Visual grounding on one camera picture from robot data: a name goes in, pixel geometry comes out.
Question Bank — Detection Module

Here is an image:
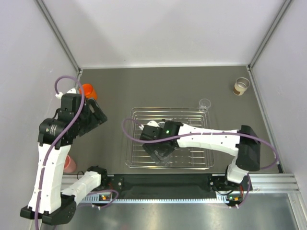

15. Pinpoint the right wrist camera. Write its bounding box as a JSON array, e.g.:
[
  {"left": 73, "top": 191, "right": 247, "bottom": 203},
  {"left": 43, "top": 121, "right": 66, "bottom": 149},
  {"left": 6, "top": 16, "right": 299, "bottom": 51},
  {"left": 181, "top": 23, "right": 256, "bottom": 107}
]
[{"left": 139, "top": 121, "right": 159, "bottom": 130}]

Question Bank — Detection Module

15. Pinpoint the wire dish rack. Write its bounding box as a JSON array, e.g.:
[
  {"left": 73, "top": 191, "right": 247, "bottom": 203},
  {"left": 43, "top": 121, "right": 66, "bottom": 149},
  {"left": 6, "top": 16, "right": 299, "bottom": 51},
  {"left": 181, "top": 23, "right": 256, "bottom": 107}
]
[{"left": 126, "top": 107, "right": 214, "bottom": 170}]

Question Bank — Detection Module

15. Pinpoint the grey slotted cable duct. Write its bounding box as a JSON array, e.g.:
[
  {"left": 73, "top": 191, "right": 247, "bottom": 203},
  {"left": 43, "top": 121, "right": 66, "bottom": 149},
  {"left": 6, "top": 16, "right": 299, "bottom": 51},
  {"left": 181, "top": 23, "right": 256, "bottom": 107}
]
[{"left": 81, "top": 193, "right": 240, "bottom": 204}]

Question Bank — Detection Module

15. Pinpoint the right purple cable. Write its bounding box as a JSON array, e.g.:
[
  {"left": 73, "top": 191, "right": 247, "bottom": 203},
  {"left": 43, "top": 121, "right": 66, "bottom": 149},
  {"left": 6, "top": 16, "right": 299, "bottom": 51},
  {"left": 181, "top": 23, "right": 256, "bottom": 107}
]
[{"left": 122, "top": 118, "right": 278, "bottom": 170}]

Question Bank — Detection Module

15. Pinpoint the steel cup with sleeve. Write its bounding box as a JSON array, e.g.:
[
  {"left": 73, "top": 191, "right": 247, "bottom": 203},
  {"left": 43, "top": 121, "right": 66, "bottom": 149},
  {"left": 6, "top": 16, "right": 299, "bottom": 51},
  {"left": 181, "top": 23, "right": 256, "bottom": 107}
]
[{"left": 233, "top": 77, "right": 250, "bottom": 96}]

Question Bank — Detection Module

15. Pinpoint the orange mug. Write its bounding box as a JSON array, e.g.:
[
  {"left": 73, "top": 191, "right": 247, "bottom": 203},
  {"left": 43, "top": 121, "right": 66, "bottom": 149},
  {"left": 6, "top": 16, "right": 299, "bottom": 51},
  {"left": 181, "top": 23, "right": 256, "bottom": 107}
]
[{"left": 79, "top": 83, "right": 97, "bottom": 100}]

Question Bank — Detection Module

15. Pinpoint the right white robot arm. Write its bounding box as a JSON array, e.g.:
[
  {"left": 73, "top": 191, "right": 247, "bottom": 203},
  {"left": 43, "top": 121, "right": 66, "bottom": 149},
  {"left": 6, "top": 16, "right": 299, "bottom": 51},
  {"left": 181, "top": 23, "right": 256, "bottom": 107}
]
[{"left": 140, "top": 121, "right": 260, "bottom": 190}]

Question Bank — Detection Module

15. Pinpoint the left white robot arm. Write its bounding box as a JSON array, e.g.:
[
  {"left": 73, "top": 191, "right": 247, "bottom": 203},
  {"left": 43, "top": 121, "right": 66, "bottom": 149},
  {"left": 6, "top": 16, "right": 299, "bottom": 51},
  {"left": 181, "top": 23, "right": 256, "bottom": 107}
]
[{"left": 20, "top": 93, "right": 108, "bottom": 226}]

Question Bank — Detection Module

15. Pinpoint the pink plastic cup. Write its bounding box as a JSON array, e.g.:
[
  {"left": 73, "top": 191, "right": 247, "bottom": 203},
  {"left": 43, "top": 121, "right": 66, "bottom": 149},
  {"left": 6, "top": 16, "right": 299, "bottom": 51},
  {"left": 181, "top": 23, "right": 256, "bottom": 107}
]
[{"left": 63, "top": 155, "right": 77, "bottom": 173}]

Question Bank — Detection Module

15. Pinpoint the clear plastic cup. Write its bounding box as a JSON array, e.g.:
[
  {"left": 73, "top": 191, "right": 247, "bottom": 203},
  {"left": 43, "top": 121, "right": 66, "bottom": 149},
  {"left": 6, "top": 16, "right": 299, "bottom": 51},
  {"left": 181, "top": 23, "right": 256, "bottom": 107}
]
[
  {"left": 154, "top": 149, "right": 172, "bottom": 166},
  {"left": 199, "top": 98, "right": 212, "bottom": 113}
]

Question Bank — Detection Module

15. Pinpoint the dark grey ceramic mug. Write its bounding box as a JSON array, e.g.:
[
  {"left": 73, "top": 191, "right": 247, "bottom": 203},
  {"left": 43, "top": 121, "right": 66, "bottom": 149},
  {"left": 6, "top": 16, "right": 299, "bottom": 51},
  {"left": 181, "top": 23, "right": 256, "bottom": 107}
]
[{"left": 153, "top": 121, "right": 165, "bottom": 128}]

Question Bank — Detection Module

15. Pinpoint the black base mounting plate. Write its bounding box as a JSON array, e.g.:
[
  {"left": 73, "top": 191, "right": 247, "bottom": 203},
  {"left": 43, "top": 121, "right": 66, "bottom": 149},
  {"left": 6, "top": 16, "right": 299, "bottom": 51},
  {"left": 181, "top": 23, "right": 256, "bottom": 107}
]
[{"left": 103, "top": 173, "right": 248, "bottom": 200}]

